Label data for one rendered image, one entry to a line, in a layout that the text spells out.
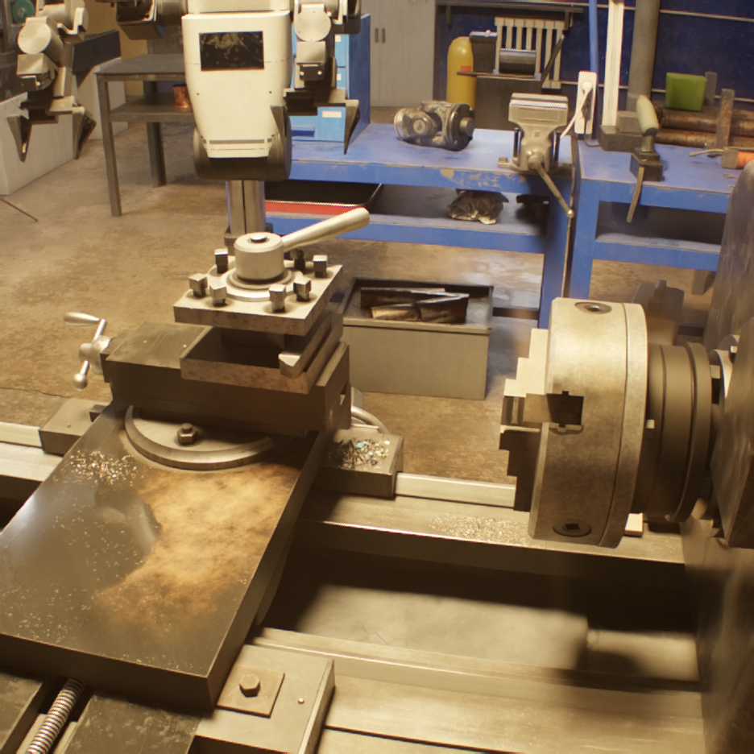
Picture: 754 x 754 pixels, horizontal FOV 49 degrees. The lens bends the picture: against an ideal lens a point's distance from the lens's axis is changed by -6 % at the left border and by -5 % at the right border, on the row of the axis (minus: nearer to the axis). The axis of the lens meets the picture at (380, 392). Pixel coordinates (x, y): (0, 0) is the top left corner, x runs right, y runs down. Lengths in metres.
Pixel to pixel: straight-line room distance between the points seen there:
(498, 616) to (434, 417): 1.81
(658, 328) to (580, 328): 2.16
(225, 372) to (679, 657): 0.69
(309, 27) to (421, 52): 6.18
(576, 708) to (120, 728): 0.47
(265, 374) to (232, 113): 1.00
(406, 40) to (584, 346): 6.82
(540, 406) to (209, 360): 0.44
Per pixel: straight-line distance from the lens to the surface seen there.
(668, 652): 1.21
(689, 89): 4.06
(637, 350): 0.81
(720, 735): 0.89
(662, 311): 3.01
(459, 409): 3.00
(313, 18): 1.39
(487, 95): 6.35
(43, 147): 6.22
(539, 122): 2.44
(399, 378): 3.04
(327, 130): 2.85
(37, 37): 1.49
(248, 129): 1.96
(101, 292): 4.09
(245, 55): 1.92
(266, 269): 1.05
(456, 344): 2.96
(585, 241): 2.66
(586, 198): 2.62
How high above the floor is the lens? 1.56
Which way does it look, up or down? 30 degrees down
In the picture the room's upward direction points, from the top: straight up
